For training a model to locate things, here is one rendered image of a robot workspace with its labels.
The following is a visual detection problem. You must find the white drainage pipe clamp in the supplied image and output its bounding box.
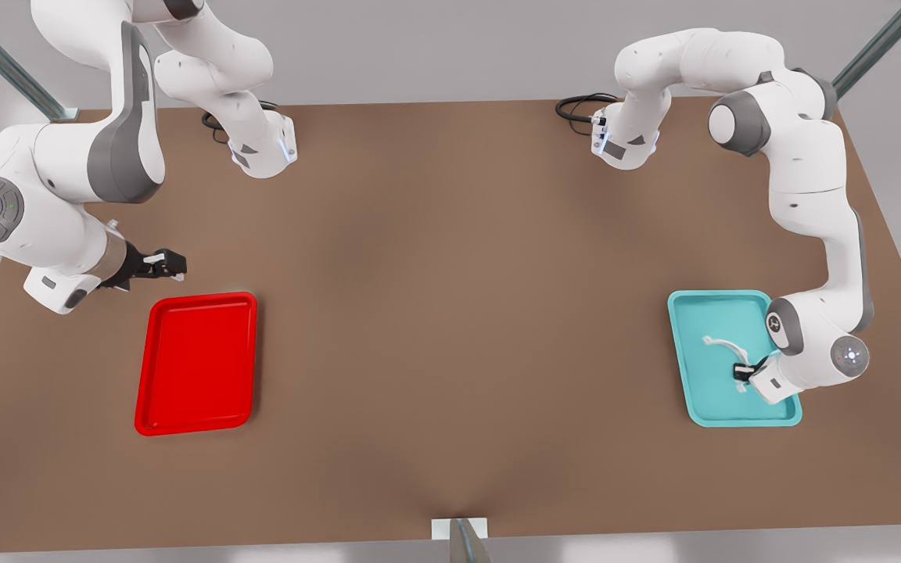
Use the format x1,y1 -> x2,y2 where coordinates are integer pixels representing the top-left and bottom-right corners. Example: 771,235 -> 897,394
702,335 -> 752,394

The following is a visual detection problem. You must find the teal rectangular tray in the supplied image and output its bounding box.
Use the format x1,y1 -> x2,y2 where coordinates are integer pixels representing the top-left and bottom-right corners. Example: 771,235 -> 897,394
668,290 -> 803,428

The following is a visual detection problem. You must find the red rectangular tray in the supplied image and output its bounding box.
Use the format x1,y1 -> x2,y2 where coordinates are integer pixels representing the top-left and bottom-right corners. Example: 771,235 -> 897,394
135,292 -> 258,436

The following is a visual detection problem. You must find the black cable loop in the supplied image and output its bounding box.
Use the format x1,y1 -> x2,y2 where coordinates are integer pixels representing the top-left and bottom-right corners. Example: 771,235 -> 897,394
555,93 -> 620,124
201,100 -> 279,145

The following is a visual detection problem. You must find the silver frame post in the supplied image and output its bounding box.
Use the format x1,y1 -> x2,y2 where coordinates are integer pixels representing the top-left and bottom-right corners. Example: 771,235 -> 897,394
832,0 -> 901,99
431,517 -> 492,563
0,4 -> 80,121

